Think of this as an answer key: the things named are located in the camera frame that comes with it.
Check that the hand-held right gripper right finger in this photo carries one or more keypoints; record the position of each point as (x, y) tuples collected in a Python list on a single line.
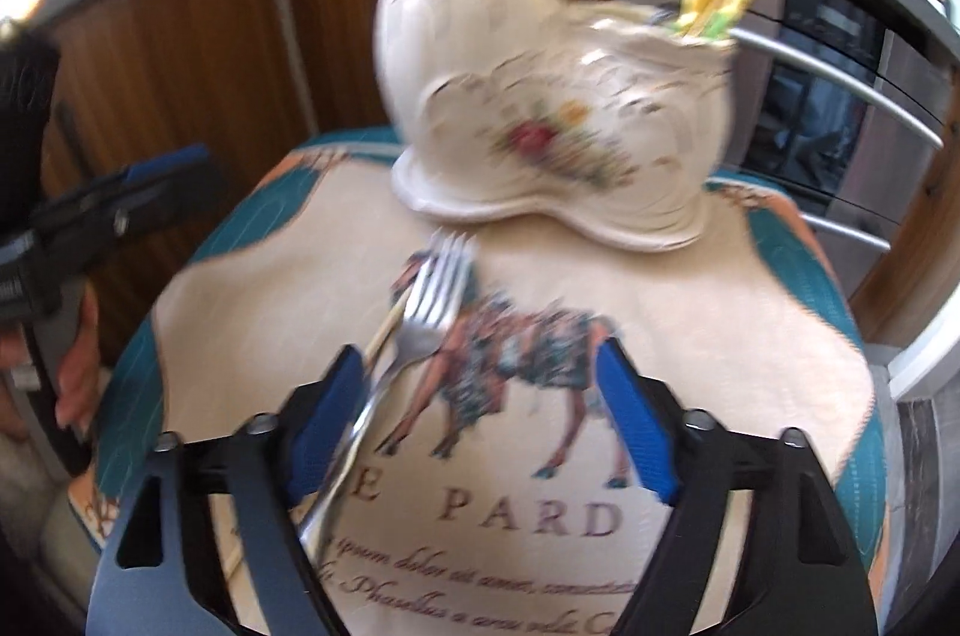
[(634, 426)]

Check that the silver fork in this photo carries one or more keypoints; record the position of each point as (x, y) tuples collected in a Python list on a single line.
[(427, 313)]

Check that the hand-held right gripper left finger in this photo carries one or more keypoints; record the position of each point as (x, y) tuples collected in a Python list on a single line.
[(330, 426)]

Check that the stainless steel oven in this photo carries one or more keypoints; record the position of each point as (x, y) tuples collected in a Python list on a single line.
[(825, 66)]

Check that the narrow wooden cabinet door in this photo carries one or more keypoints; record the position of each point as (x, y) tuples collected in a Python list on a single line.
[(919, 253)]

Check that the wooden chopstick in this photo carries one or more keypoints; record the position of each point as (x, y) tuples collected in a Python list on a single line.
[(386, 330)]

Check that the person's left hand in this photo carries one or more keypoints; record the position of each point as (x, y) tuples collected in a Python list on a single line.
[(75, 373)]

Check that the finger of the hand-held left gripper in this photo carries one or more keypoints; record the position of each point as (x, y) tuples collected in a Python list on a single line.
[(127, 216), (172, 162)]

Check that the wooden kitchen cabinet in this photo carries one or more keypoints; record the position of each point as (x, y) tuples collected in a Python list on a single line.
[(187, 66)]

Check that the white floral ceramic cutlery holder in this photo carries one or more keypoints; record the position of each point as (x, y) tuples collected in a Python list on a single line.
[(465, 43)]

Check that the printed quilted cloth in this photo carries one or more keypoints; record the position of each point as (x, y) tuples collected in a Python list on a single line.
[(675, 276)]

